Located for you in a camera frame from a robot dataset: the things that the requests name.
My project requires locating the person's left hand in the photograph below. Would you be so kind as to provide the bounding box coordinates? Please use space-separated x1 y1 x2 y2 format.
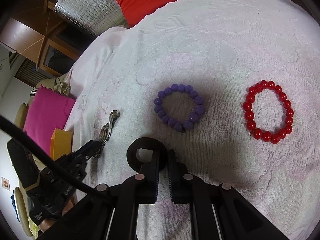
39 203 75 238

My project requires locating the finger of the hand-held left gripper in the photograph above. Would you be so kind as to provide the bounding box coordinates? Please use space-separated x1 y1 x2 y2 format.
72 141 102 159
79 147 101 171

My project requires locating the silver foil insulation sheet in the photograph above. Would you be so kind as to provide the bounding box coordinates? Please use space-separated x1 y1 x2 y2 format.
54 0 217 37

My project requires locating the orange cardboard box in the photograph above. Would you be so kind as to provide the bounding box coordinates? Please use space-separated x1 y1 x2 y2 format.
50 128 73 163

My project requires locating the purple bead bracelet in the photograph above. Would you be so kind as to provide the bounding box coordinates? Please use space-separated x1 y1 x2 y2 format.
154 84 205 132

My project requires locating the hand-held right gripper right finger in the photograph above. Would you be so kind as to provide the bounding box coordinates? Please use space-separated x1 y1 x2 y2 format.
167 149 290 240

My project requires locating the black hair tie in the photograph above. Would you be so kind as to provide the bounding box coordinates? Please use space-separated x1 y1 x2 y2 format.
126 137 167 173

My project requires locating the dark window blind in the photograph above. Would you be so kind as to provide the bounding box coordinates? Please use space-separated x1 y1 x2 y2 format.
15 60 54 88

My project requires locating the white embossed towel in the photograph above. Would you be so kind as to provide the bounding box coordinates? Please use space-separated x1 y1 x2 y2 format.
62 0 320 240

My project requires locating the silver metal watch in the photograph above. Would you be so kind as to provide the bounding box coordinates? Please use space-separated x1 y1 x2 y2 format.
94 109 121 159

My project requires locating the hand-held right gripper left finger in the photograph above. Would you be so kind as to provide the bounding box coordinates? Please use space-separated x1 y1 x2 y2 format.
67 150 160 240

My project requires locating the pink pillow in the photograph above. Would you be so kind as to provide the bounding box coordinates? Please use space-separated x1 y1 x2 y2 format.
23 86 76 155

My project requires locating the wooden cabinet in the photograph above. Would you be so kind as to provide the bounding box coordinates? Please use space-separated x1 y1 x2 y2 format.
0 2 83 77

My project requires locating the red bead bracelet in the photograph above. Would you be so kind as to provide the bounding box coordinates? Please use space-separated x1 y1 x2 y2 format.
242 80 294 143

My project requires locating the camouflage cloth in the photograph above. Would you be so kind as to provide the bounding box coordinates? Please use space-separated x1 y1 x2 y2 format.
51 79 72 97

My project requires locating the black cable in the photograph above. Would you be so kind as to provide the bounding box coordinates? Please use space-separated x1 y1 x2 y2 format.
0 115 112 198

